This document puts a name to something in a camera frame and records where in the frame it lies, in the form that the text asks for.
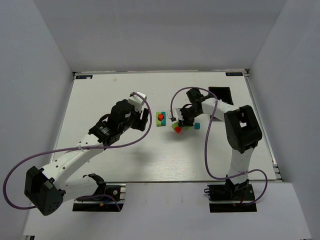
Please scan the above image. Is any teal cube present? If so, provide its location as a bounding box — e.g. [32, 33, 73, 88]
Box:
[194, 122, 201, 130]

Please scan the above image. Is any left blue corner label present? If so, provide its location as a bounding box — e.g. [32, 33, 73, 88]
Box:
[75, 75, 93, 80]

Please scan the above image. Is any red cube front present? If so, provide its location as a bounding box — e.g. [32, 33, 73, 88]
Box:
[174, 126, 182, 134]

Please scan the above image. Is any green arch block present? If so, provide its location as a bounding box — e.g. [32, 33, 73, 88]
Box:
[156, 112, 164, 127]

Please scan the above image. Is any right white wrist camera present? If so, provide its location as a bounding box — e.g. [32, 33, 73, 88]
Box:
[167, 108, 184, 122]

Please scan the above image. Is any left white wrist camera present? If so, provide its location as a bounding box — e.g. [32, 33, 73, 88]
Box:
[128, 92, 147, 113]

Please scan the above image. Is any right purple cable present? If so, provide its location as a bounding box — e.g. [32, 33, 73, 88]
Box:
[169, 86, 268, 206]

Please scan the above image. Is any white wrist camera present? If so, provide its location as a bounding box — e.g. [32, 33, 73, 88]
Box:
[128, 92, 147, 113]
[167, 108, 184, 122]

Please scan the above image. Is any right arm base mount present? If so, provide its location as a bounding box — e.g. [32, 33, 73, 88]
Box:
[203, 184, 257, 213]

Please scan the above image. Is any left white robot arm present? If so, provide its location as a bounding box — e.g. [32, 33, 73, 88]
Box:
[24, 92, 150, 216]

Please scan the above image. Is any blue corner label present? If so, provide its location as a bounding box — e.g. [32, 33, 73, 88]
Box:
[75, 75, 93, 80]
[225, 72, 243, 77]

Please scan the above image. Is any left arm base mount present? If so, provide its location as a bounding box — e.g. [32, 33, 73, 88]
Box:
[72, 183, 126, 213]

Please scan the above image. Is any right blue corner label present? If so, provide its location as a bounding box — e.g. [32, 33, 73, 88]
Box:
[225, 72, 243, 77]

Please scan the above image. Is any teal arch block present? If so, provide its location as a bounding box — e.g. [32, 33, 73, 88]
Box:
[161, 111, 166, 126]

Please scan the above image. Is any red cube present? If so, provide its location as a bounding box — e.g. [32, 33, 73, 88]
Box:
[157, 114, 164, 121]
[174, 126, 182, 134]

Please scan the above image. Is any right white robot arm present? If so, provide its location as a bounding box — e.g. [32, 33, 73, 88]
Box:
[170, 87, 263, 201]

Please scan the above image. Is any green rectangular block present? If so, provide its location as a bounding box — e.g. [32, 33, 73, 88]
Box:
[171, 122, 179, 130]

